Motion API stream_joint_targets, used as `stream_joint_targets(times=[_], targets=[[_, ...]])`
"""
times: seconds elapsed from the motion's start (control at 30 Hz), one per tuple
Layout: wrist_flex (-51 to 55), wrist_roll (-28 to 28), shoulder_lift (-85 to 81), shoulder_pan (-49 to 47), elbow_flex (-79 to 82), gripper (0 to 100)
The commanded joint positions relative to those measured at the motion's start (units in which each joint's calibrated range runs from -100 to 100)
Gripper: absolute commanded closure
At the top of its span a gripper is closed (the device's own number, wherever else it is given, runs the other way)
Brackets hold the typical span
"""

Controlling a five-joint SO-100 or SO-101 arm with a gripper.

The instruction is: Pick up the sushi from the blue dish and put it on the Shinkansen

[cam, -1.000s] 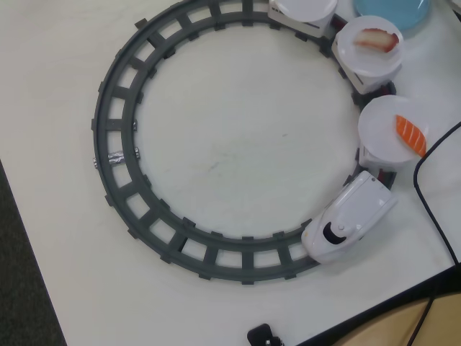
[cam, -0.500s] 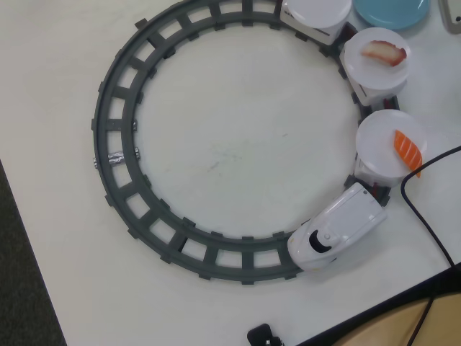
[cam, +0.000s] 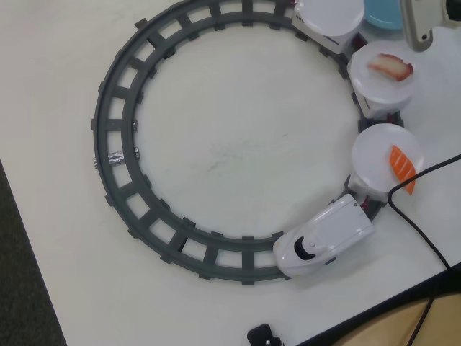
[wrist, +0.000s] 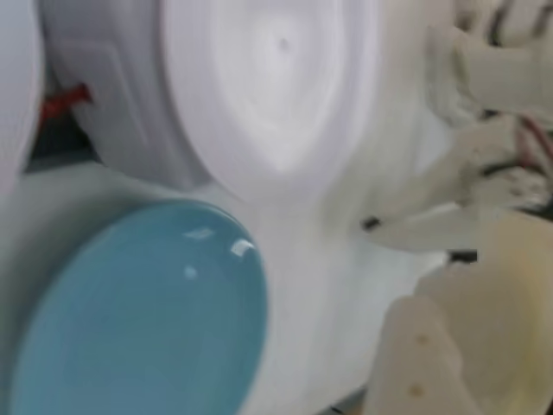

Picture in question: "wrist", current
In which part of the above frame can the white plate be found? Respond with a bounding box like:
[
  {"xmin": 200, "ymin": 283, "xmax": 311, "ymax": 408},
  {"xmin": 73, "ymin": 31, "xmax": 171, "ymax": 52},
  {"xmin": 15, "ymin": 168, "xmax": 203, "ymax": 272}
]
[{"xmin": 38, "ymin": 0, "xmax": 381, "ymax": 205}]

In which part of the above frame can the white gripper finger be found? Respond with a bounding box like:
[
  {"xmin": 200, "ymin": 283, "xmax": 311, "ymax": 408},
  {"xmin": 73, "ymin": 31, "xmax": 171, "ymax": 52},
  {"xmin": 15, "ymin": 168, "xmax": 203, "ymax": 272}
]
[
  {"xmin": 364, "ymin": 295, "xmax": 481, "ymax": 415},
  {"xmin": 415, "ymin": 214, "xmax": 553, "ymax": 415}
]

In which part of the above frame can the blue ceramic dish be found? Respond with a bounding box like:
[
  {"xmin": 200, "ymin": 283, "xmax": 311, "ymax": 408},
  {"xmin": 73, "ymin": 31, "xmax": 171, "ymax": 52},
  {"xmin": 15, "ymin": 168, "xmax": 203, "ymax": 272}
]
[{"xmin": 6, "ymin": 199, "xmax": 270, "ymax": 415}]

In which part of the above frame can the red robot wire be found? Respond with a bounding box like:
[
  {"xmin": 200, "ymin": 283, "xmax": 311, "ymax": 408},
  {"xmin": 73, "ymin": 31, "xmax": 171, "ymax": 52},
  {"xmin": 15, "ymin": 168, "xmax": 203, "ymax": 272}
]
[{"xmin": 516, "ymin": 115, "xmax": 553, "ymax": 168}]

